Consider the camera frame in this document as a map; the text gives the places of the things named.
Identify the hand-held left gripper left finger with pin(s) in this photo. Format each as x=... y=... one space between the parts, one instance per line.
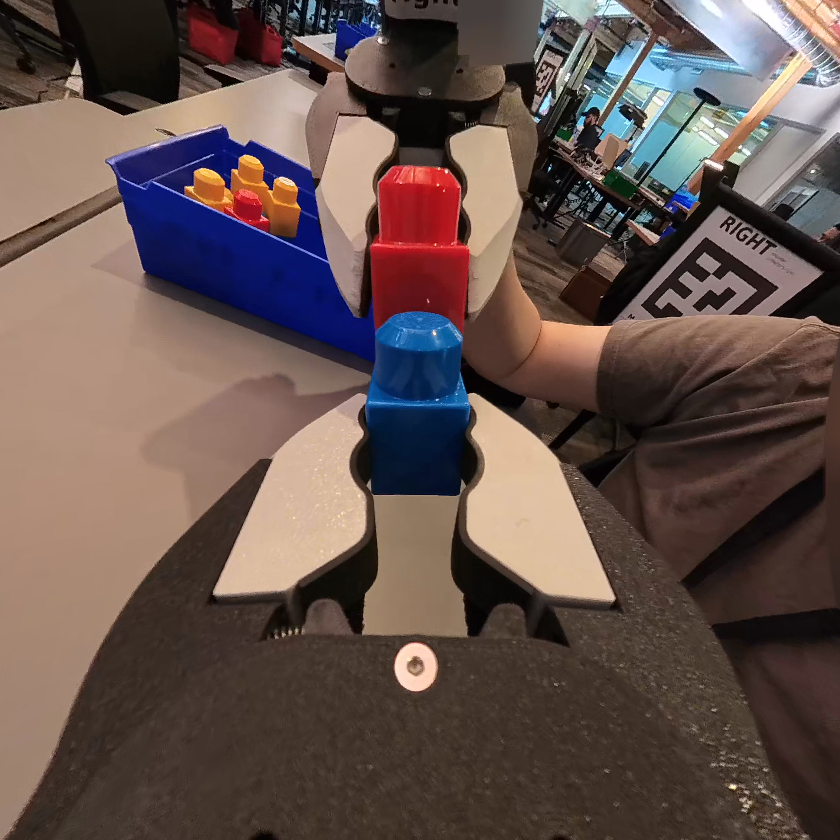
x=302 y=512

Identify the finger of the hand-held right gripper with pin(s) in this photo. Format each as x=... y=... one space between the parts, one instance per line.
x=351 y=197
x=492 y=197

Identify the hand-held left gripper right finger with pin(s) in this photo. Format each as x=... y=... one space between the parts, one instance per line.
x=531 y=518

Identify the blue two-stud block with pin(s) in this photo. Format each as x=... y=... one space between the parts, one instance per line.
x=417 y=446

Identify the blue plastic bin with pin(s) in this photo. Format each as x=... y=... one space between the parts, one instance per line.
x=216 y=269

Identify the small blue bin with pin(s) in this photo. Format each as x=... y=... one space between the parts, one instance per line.
x=351 y=39

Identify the grey bin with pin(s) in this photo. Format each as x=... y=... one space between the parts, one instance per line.
x=584 y=246

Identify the small marker sign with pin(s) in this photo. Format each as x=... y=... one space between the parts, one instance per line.
x=550 y=79

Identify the green box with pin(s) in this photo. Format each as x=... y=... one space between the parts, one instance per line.
x=620 y=182

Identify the cardboard box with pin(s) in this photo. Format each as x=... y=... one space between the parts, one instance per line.
x=581 y=295

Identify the red bag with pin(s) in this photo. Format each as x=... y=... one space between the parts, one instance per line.
x=213 y=36
x=262 y=39

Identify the person's brown shirt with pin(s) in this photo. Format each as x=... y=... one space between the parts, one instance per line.
x=722 y=426

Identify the black floor lamp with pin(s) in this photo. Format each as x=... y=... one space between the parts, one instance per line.
x=707 y=96

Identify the framed marker sign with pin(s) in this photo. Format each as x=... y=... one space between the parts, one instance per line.
x=722 y=275

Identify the black office chair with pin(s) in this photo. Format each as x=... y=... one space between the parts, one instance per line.
x=124 y=46

